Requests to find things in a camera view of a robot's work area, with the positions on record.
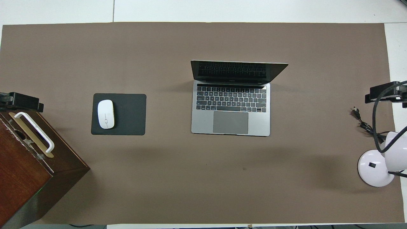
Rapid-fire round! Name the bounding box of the black mouse pad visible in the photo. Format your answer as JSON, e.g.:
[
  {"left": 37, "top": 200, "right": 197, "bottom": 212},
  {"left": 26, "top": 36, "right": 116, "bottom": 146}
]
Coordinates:
[{"left": 91, "top": 93, "right": 147, "bottom": 136}]

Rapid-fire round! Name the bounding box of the gold handle plate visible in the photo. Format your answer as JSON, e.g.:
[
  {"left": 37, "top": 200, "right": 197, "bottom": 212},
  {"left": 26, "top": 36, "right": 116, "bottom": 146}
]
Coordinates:
[{"left": 9, "top": 112, "right": 54, "bottom": 158}]

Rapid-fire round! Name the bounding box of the white computer mouse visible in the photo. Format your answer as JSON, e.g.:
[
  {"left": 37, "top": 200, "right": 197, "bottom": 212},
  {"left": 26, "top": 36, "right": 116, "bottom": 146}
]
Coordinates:
[{"left": 97, "top": 100, "right": 115, "bottom": 129}]

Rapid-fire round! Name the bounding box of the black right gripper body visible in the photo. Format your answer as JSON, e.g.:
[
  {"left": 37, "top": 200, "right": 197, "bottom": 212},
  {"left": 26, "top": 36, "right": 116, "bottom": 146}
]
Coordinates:
[{"left": 396, "top": 82, "right": 407, "bottom": 108}]

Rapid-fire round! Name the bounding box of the white desk lamp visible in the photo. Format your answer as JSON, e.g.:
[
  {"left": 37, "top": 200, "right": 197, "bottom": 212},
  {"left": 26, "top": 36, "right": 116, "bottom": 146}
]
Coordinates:
[{"left": 358, "top": 127, "right": 407, "bottom": 187}]

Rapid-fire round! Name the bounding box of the brown table mat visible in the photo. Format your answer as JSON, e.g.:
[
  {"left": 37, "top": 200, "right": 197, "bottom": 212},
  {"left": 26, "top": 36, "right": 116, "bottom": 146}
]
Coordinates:
[{"left": 0, "top": 22, "right": 405, "bottom": 225}]

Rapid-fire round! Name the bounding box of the dark wooden box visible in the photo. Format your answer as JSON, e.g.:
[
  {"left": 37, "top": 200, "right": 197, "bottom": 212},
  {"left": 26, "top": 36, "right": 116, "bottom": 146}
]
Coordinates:
[{"left": 0, "top": 108, "right": 90, "bottom": 228}]

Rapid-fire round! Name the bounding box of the black lamp power cable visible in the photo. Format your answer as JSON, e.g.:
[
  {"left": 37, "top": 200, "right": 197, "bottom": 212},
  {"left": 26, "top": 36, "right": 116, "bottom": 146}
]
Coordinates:
[{"left": 351, "top": 108, "right": 387, "bottom": 143}]

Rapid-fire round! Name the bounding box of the grey laptop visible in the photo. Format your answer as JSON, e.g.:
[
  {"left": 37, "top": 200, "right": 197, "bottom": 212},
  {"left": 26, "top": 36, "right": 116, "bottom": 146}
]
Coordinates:
[{"left": 190, "top": 60, "right": 289, "bottom": 137}]

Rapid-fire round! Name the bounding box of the white box handle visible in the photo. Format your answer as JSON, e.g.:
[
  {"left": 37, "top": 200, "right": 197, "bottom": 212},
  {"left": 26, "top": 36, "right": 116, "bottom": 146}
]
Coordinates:
[{"left": 14, "top": 112, "right": 55, "bottom": 154}]

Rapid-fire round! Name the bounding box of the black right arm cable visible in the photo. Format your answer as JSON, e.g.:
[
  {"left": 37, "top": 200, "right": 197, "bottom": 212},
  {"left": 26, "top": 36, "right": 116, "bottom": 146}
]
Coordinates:
[{"left": 372, "top": 81, "right": 407, "bottom": 154}]

